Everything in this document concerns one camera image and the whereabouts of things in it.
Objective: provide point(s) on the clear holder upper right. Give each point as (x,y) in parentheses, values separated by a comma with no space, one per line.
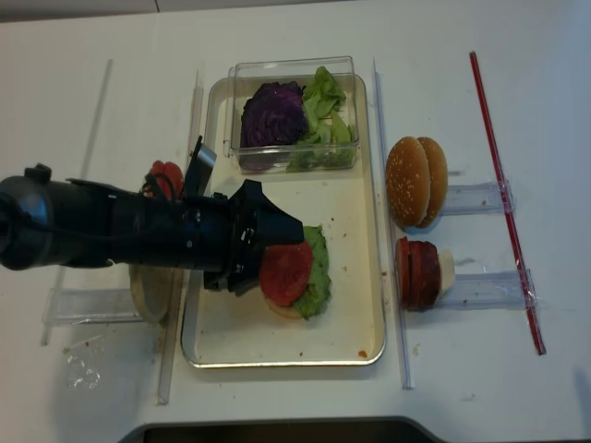
(485,198)

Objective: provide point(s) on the meat patty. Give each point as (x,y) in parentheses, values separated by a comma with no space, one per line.
(418,275)
(402,268)
(431,274)

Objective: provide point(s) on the tomato slice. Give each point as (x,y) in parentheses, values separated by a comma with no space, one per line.
(157,171)
(284,272)
(172,185)

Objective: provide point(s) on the meat patty middle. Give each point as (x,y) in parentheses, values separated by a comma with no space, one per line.
(418,275)

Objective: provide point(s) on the dark monitor edge bottom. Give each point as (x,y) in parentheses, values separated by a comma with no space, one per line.
(373,429)

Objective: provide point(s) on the bottom bun on tray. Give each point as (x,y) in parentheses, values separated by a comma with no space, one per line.
(287,311)

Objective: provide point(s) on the clear rail right of tray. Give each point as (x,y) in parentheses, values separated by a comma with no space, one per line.
(407,376)

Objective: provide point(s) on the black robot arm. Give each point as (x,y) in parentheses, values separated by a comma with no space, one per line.
(87,225)

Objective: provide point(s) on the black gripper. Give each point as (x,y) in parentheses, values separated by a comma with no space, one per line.
(225,236)

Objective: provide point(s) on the clear plastic container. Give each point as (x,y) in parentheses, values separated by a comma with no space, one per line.
(244,79)

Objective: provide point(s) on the clear holder lower right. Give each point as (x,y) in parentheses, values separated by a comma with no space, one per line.
(501,290)

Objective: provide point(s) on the red plastic rod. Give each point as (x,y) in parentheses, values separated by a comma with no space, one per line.
(527,288)

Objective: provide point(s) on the clear rod far left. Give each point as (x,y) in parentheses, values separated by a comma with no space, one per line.
(92,138)

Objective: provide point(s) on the meat patty front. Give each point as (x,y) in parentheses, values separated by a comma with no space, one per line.
(402,268)

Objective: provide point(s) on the pale bun half left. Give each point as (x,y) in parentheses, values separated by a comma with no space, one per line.
(150,291)

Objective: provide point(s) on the clear holder lower left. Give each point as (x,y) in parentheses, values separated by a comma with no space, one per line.
(76,307)

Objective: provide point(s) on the sesame bun top front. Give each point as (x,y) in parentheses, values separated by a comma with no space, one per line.
(407,182)

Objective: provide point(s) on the tomato slice middle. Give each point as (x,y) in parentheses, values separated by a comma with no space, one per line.
(172,185)

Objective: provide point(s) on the tomato slice front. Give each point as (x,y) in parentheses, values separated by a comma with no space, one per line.
(284,272)

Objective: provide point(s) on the metal baking tray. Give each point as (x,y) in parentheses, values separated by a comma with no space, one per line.
(222,330)

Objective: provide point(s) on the meat patty back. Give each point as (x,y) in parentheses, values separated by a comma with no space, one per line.
(431,274)

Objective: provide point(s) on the clear holder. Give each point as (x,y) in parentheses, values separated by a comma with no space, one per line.
(501,290)
(485,198)
(76,307)

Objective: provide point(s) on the white cheese slice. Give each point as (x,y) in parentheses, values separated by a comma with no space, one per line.
(447,271)

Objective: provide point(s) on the green lettuce in container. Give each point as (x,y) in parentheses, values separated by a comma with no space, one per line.
(323,99)

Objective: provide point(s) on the green lettuce leaf on bun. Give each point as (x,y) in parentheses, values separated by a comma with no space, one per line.
(317,295)

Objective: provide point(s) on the purple cabbage piece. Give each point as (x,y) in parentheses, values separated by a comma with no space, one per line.
(273,116)

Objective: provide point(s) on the tomato slice back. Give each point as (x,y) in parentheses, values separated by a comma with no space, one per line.
(157,171)

